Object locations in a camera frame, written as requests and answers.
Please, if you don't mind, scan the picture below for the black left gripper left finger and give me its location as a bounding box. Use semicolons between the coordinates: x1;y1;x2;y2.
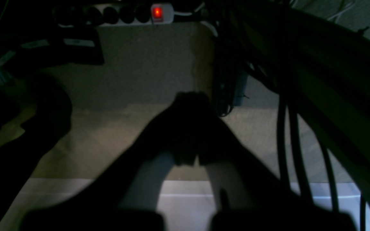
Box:
22;92;201;231

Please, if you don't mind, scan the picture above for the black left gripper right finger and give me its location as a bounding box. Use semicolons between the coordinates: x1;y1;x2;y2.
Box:
191;93;356;231

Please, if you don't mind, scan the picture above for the black cable bundle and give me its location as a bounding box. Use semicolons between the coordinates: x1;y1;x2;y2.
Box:
212;0;368;222

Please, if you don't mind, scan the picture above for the white power strip red switch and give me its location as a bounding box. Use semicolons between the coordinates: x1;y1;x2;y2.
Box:
52;2;175;28

